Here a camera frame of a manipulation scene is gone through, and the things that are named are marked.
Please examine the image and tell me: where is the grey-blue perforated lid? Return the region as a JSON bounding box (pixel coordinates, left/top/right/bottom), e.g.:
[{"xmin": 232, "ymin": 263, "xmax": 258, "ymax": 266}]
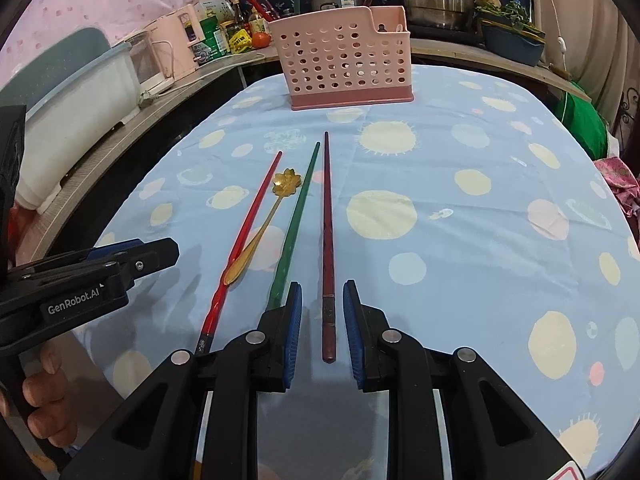
[{"xmin": 14, "ymin": 27, "xmax": 114, "ymax": 112}]

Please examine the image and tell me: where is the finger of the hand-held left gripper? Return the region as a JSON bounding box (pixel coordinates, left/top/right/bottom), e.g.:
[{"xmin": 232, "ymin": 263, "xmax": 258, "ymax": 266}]
[
  {"xmin": 75, "ymin": 239, "xmax": 147, "ymax": 264},
  {"xmin": 9, "ymin": 238, "xmax": 180, "ymax": 289}
]

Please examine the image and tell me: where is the green white packet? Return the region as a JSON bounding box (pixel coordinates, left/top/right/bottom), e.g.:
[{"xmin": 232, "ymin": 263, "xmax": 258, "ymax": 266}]
[{"xmin": 196, "ymin": 0, "xmax": 234, "ymax": 64}]

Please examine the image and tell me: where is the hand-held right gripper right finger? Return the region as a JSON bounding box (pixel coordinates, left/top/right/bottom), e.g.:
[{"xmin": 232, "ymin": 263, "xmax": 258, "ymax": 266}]
[{"xmin": 342, "ymin": 279, "xmax": 588, "ymax": 480}]

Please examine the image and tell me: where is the pink floral cloth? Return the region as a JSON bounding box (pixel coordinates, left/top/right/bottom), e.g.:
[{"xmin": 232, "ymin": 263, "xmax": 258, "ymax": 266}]
[{"xmin": 592, "ymin": 156, "xmax": 640, "ymax": 247}]

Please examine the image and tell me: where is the white plastic tub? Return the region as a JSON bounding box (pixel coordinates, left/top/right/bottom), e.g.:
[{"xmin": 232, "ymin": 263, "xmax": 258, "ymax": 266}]
[{"xmin": 19, "ymin": 41, "xmax": 142, "ymax": 212}]

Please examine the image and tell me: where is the pink perforated utensil basket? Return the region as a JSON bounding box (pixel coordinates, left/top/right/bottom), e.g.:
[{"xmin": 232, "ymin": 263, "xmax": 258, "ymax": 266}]
[{"xmin": 268, "ymin": 5, "xmax": 416, "ymax": 112}]

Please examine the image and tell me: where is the beige curtain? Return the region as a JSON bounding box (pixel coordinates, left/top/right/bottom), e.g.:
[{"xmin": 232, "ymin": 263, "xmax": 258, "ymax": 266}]
[{"xmin": 525, "ymin": 0, "xmax": 640, "ymax": 127}]

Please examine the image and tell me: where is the white power cable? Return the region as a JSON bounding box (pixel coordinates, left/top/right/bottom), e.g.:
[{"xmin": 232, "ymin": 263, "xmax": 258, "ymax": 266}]
[{"xmin": 164, "ymin": 51, "xmax": 267, "ymax": 97}]

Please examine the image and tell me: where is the white cord with switch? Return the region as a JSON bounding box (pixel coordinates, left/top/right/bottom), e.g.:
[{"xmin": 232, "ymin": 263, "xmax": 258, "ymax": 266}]
[{"xmin": 542, "ymin": 0, "xmax": 572, "ymax": 77}]

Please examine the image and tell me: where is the green cloth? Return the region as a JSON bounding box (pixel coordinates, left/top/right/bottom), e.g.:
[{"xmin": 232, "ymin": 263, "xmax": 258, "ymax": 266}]
[{"xmin": 557, "ymin": 79, "xmax": 609, "ymax": 162}]

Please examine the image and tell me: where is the blue planter with plants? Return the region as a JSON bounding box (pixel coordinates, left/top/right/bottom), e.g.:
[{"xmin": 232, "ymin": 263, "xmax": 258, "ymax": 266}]
[{"xmin": 474, "ymin": 1, "xmax": 548, "ymax": 67}]

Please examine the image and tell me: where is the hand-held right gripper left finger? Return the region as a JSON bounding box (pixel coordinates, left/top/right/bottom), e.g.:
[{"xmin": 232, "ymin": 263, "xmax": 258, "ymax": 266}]
[{"xmin": 60, "ymin": 282, "xmax": 304, "ymax": 480}]

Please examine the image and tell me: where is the blue spotted tablecloth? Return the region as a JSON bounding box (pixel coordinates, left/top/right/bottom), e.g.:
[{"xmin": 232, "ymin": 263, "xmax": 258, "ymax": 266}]
[{"xmin": 75, "ymin": 62, "xmax": 640, "ymax": 480}]

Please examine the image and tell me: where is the person's left hand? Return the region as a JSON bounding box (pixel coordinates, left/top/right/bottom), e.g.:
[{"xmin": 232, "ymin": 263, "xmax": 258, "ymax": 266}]
[{"xmin": 0, "ymin": 342, "xmax": 77, "ymax": 455}]

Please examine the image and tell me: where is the gold flower spoon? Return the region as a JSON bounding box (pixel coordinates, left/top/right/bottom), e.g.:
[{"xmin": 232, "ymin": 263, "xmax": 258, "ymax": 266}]
[{"xmin": 222, "ymin": 168, "xmax": 301, "ymax": 286}]

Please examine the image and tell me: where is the yellow packet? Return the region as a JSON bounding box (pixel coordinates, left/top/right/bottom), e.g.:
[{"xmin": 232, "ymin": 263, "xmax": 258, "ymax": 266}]
[{"xmin": 228, "ymin": 28, "xmax": 254, "ymax": 54}]

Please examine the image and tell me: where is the clear plastic container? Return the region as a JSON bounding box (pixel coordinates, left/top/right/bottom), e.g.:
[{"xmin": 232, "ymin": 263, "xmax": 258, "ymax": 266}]
[{"xmin": 124, "ymin": 29, "xmax": 176, "ymax": 93}]

